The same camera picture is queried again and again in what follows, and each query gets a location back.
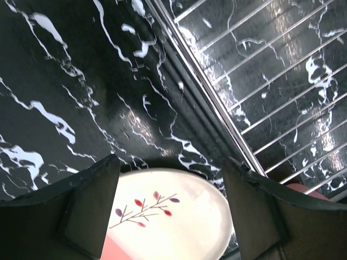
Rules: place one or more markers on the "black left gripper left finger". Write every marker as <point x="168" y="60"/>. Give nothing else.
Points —
<point x="65" y="220"/>

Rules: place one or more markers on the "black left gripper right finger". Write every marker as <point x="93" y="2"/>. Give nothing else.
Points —
<point x="273" y="221"/>

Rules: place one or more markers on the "pink and cream plate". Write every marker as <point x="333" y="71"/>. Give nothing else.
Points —
<point x="164" y="213"/>

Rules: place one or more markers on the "pink plastic cup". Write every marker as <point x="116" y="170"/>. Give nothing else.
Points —
<point x="302" y="188"/>

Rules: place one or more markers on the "metal wire dish rack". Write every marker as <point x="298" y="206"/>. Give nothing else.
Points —
<point x="275" y="74"/>

